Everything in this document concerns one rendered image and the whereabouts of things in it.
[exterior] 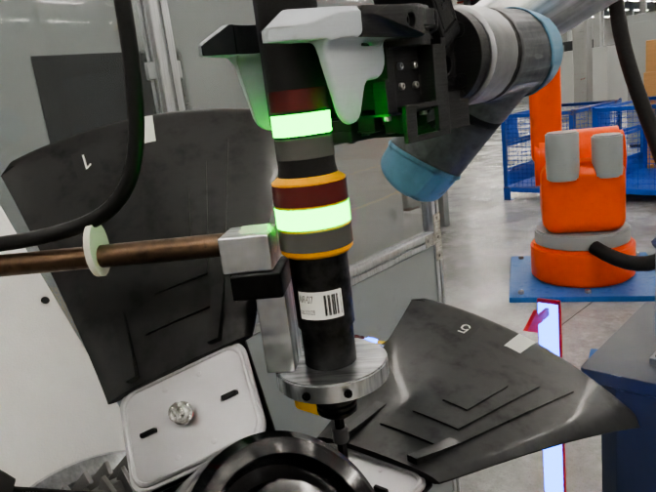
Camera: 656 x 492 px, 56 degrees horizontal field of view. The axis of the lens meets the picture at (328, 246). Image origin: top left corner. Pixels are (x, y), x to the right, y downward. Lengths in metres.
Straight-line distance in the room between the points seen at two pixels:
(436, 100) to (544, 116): 3.98
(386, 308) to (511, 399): 1.18
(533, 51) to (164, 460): 0.41
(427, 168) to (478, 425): 0.24
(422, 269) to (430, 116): 1.39
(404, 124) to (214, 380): 0.19
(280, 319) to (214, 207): 0.12
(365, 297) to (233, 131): 1.13
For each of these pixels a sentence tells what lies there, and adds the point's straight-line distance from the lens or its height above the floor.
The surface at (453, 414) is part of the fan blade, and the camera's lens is 0.48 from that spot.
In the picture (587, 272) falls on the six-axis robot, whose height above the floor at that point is 0.14.
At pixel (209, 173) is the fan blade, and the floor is 1.38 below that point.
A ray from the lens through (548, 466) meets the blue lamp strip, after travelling 0.78.
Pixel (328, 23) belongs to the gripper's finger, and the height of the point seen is 1.46.
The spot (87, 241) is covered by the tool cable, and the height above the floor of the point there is 1.36.
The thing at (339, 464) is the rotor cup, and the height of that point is 1.24.
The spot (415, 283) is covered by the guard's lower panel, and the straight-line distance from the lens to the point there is 1.79.
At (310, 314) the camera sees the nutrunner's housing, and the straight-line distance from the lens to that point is 0.36.
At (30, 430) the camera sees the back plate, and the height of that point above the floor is 1.18.
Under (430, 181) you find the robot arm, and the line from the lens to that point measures 0.59.
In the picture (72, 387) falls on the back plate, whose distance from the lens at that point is 0.63.
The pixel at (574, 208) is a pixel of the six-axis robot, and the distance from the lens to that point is 4.19.
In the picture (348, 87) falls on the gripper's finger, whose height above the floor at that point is 1.43.
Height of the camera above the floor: 1.43
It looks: 14 degrees down
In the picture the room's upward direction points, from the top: 7 degrees counter-clockwise
